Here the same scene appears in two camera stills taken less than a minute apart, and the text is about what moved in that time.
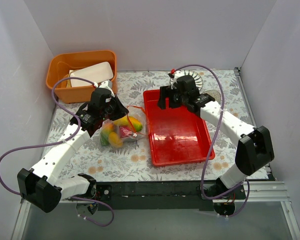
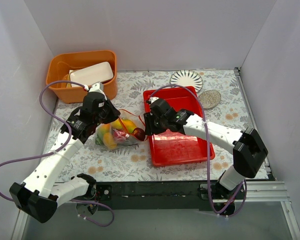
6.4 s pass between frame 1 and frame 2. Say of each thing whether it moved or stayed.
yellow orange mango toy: moved
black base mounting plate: stayed
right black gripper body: moved
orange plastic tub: stayed
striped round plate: stayed
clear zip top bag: moved
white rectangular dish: stayed
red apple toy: moved
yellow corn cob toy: moved
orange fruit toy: moved
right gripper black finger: moved
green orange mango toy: moved
